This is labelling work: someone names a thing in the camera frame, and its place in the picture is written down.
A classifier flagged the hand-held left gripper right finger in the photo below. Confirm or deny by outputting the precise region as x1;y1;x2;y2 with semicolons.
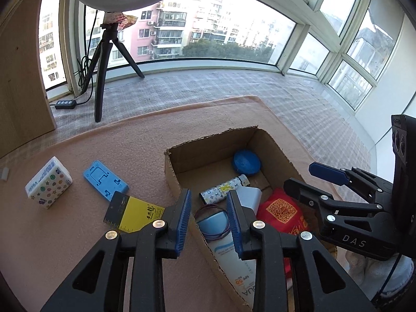
226;190;369;312

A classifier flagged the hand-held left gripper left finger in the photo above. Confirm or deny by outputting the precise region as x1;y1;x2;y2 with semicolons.
41;188;192;312

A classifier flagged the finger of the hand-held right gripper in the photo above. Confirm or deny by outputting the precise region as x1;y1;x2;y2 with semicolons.
283;178;386;231
309;162;395;209

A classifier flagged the white charger plug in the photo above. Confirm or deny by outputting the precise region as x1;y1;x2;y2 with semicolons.
236;187;262;217

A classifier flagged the patterned lighter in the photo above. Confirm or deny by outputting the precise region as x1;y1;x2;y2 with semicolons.
199;174;250;205

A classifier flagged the white bottle with blue cap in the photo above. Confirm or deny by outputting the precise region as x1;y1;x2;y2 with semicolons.
197;211;261;310

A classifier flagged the yellow and black card package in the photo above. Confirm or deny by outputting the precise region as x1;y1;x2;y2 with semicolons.
104;191;166;233

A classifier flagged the blue round tin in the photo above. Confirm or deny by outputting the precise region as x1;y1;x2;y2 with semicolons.
233;150;261;175

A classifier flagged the cardboard box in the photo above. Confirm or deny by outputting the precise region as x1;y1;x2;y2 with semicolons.
164;125;339;311

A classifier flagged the blue phone stand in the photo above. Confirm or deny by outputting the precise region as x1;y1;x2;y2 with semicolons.
83;160;129;202

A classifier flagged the star-print tissue pack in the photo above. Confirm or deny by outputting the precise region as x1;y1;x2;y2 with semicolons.
25;156;73;210

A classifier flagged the person's right hand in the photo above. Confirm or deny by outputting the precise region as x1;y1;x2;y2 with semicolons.
346;250;413;300

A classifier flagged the red bag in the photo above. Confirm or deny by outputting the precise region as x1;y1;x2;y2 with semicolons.
257;187;309;278

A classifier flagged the grey plaid cloth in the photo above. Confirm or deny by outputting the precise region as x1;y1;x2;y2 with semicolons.
0;68;378;183

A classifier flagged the light wooden board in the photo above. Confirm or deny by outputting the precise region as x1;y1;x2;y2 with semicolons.
0;0;57;160

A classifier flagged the red and yellow packet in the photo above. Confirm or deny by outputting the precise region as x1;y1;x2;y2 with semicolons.
103;11;139;28

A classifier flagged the purple wire ring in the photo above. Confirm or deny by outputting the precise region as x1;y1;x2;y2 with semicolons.
194;205;232;239

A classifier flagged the black cable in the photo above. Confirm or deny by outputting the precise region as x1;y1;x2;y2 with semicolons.
49;5;98;106

